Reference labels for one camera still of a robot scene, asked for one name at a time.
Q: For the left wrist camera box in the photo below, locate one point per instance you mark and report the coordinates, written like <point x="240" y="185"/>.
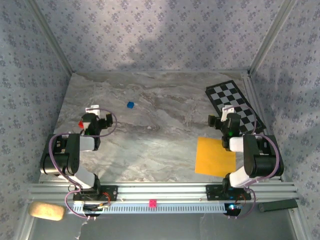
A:
<point x="92" y="110"/>

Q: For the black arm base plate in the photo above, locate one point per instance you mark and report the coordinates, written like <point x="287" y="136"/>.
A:
<point x="212" y="192"/>
<point x="112" y="192"/>

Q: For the orange paper sheet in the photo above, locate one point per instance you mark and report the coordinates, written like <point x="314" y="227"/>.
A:
<point x="212" y="160"/>

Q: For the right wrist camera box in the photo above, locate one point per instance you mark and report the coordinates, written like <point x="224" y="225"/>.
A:
<point x="226" y="111"/>

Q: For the small pink block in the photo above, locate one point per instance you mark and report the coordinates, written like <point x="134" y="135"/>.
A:
<point x="152" y="203"/>

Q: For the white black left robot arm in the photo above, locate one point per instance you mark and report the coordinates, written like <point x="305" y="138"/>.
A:
<point x="62" y="160"/>

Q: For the aluminium frame post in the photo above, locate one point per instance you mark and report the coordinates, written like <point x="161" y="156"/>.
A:
<point x="51" y="37"/>
<point x="270" y="37"/>

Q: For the black white checkerboard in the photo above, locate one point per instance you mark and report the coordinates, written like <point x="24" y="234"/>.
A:
<point x="230" y="100"/>

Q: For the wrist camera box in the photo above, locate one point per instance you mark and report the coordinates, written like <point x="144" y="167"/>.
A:
<point x="226" y="111"/>
<point x="92" y="110"/>

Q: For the black flat bar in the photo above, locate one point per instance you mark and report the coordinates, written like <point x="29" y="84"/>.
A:
<point x="277" y="205"/>

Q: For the long aluminium mounting rail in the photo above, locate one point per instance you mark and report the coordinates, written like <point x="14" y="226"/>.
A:
<point x="162" y="191"/>

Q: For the small red cube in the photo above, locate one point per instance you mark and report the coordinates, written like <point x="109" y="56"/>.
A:
<point x="80" y="124"/>

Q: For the small blue cube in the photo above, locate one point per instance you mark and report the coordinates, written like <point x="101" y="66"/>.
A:
<point x="130" y="104"/>

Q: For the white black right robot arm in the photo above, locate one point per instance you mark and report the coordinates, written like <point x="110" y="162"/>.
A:
<point x="262" y="160"/>

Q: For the tan sponge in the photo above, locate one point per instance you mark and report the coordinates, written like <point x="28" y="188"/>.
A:
<point x="46" y="211"/>

